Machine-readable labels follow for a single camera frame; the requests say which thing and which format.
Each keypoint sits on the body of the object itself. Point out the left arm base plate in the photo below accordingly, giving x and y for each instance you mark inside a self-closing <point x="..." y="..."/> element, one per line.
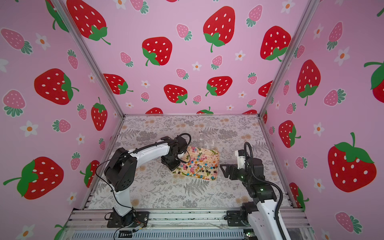
<point x="130" y="220"/>

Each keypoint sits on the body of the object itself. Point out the aluminium front rail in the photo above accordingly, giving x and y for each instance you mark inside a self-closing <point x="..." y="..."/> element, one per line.
<point x="159" y="219"/>

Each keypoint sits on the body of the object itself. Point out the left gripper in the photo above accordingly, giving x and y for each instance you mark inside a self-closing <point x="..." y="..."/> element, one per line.
<point x="173" y="167"/>

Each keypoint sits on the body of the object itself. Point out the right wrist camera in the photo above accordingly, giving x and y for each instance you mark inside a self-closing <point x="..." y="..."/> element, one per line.
<point x="241" y="159"/>

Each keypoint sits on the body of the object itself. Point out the white vented strip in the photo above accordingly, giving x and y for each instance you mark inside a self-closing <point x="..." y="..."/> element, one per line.
<point x="160" y="235"/>

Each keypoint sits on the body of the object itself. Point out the poured candies on tray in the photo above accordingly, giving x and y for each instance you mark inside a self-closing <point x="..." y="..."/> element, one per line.
<point x="198" y="166"/>

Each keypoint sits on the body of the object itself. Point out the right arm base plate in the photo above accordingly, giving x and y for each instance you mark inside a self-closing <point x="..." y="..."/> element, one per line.
<point x="235" y="219"/>

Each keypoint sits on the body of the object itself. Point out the floral yellow tray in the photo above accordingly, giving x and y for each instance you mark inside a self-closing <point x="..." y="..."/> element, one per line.
<point x="198" y="165"/>

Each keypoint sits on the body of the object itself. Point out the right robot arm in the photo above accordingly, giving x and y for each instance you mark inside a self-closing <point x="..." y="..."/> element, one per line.
<point x="263" y="213"/>

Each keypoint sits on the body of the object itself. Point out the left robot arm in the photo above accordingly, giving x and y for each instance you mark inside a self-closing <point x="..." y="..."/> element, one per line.
<point x="121" y="169"/>

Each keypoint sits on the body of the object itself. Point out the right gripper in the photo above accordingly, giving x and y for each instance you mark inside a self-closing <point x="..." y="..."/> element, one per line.
<point x="231" y="171"/>

